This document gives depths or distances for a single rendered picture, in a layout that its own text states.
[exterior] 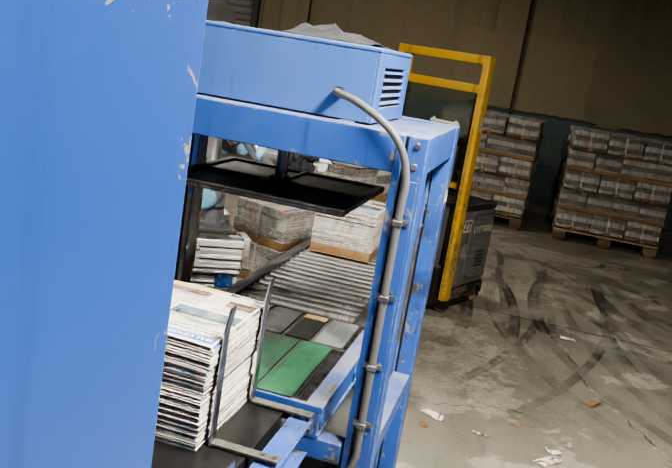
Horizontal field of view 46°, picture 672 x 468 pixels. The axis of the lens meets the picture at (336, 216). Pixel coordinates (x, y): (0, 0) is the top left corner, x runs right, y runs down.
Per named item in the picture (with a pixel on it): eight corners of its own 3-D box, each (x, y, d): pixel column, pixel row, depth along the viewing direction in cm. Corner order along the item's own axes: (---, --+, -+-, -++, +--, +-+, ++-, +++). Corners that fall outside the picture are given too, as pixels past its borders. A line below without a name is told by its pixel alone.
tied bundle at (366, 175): (298, 191, 503) (304, 155, 498) (326, 189, 527) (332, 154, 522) (346, 205, 482) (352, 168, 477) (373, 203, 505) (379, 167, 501)
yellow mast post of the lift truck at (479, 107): (433, 298, 582) (479, 54, 546) (439, 296, 589) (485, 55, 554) (443, 301, 576) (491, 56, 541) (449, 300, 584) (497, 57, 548)
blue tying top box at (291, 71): (228, 86, 269) (236, 26, 265) (402, 117, 255) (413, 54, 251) (166, 86, 225) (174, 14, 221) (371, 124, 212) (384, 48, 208)
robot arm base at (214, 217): (196, 226, 377) (199, 206, 375) (191, 218, 391) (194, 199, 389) (228, 228, 383) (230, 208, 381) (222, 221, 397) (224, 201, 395)
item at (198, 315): (158, 366, 222) (169, 276, 217) (257, 393, 215) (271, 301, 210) (81, 420, 186) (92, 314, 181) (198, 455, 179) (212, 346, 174)
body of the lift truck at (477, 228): (371, 282, 631) (388, 183, 615) (407, 273, 674) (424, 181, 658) (447, 309, 591) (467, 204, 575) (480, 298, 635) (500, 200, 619)
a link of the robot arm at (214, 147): (221, 207, 379) (236, 92, 368) (212, 213, 364) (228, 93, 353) (196, 203, 380) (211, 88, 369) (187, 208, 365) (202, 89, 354)
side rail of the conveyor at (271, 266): (317, 251, 425) (321, 229, 422) (327, 253, 424) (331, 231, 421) (216, 322, 297) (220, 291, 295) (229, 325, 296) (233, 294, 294)
